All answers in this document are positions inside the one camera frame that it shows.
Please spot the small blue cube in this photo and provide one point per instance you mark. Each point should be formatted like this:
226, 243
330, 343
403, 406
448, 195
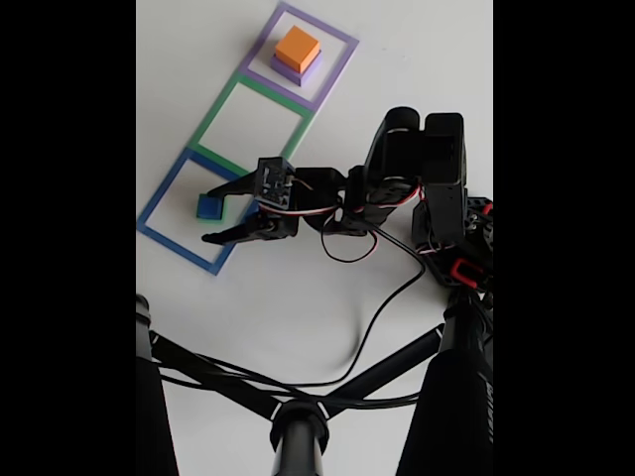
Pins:
208, 205

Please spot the orange block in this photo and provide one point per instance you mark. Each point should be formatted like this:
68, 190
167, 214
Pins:
296, 47

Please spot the black camera tripod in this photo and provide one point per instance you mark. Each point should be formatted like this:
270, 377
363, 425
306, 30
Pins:
297, 436

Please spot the purple square frame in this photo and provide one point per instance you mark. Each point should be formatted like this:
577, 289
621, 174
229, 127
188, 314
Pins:
255, 59

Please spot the purple flat block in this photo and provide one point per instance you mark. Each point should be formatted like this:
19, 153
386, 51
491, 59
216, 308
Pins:
308, 75

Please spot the green square frame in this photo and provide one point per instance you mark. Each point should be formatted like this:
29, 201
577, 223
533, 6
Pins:
219, 111

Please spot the blue square frame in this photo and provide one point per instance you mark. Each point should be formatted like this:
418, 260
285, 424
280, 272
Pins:
178, 249

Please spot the red table clamp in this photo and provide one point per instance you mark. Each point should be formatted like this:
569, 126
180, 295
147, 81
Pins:
456, 270

